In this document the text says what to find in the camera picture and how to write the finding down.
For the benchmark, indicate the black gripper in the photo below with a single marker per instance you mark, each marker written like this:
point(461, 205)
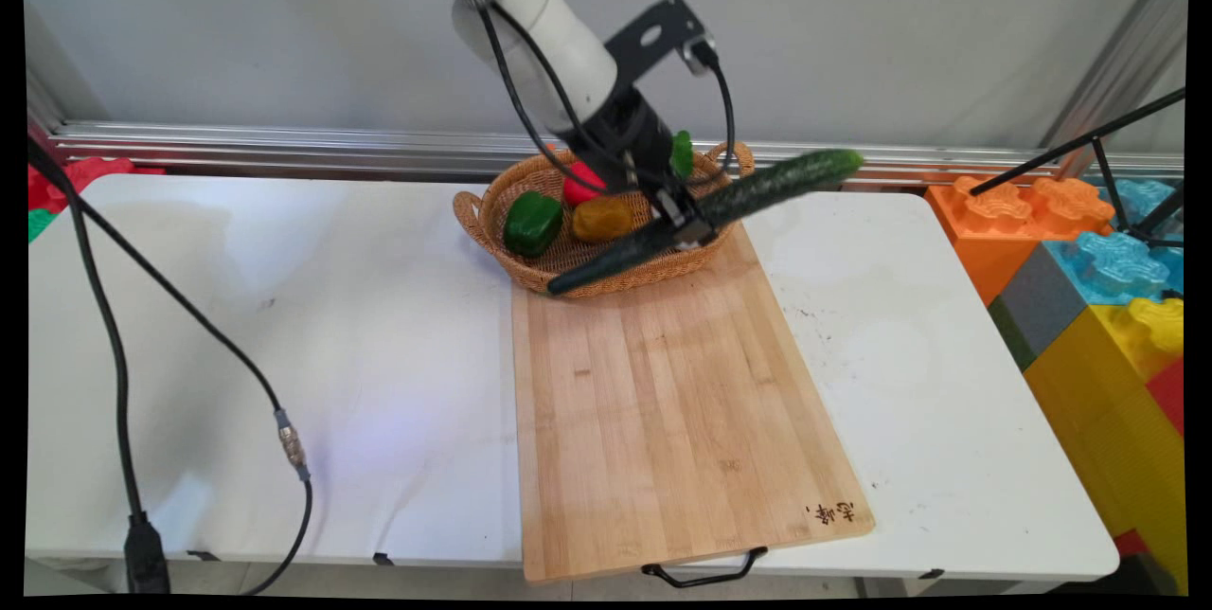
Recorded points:
point(630, 141)

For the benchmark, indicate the long dark green cucumber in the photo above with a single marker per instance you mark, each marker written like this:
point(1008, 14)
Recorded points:
point(767, 184)

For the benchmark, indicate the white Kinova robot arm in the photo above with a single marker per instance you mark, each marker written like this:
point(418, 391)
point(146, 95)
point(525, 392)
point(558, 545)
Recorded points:
point(530, 13)

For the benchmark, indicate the white radish with green leaves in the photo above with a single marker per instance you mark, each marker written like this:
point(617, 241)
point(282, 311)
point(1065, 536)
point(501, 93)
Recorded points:
point(682, 155)

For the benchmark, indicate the red bell pepper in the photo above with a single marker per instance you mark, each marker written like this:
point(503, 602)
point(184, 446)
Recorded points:
point(582, 186)

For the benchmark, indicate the woven wicker basket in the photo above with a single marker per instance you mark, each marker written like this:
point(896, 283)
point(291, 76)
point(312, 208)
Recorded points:
point(559, 255)

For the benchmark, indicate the green bell pepper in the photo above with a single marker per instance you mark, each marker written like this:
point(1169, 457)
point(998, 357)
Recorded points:
point(532, 224)

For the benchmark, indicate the wooden cutting board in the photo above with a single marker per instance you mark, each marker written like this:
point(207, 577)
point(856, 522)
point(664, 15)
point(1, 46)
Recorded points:
point(663, 402)

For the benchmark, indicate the orange giant toy brick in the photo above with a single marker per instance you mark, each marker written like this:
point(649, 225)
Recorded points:
point(994, 222)

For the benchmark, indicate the grey giant toy brick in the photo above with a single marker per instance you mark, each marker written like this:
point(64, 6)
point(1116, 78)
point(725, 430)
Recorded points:
point(1042, 297)

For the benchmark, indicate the black tripod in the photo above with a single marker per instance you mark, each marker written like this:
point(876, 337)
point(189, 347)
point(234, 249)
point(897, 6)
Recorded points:
point(1103, 151)

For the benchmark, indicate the blue giant toy brick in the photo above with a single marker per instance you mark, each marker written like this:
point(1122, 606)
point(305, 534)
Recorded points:
point(1117, 264)

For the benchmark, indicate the yellow giant toy brick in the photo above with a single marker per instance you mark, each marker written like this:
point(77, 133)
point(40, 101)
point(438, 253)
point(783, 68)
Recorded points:
point(1108, 402)

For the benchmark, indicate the red giant toy brick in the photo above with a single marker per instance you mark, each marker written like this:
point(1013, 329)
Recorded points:
point(1169, 397)

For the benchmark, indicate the red foam block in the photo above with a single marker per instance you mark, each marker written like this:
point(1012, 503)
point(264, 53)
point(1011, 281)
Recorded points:
point(90, 172)

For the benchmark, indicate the green foam block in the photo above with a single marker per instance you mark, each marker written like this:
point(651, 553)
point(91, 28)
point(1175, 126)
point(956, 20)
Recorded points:
point(38, 224)

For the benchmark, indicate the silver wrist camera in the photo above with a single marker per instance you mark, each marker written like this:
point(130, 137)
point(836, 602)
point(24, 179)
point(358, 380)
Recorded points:
point(703, 56)

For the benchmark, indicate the aluminium rail along wall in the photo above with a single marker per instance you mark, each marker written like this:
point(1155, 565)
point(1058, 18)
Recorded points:
point(284, 146)

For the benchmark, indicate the slanted aluminium frame post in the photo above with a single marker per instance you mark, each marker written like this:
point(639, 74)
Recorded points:
point(1127, 51)

